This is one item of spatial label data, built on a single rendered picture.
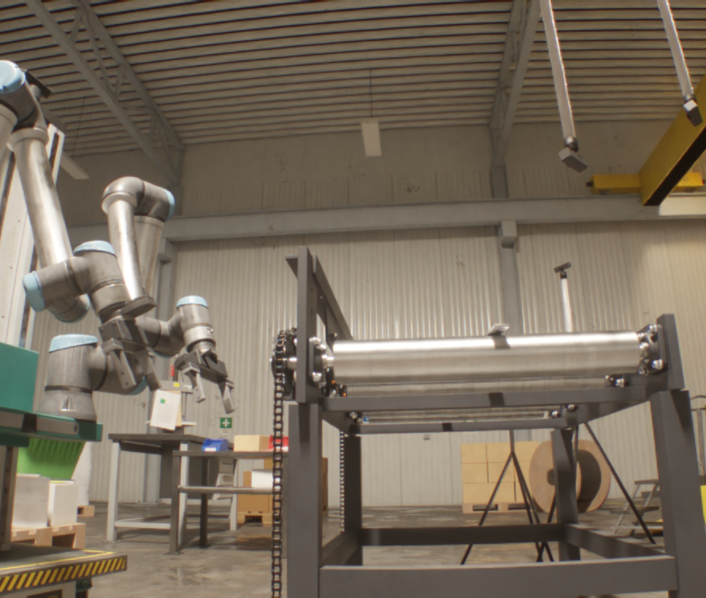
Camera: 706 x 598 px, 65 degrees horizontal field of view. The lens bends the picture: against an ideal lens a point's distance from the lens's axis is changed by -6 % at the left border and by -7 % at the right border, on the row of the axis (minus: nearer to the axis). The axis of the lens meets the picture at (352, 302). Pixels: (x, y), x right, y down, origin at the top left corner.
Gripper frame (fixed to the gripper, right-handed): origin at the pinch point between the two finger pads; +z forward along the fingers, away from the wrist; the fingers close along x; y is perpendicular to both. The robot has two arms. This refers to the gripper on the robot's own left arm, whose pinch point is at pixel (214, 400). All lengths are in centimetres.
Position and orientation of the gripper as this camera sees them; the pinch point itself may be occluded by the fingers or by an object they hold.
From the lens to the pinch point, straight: 166.8
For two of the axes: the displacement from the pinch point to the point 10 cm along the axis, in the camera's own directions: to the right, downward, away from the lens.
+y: 8.5, -4.9, -2.1
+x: 4.2, 3.7, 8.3
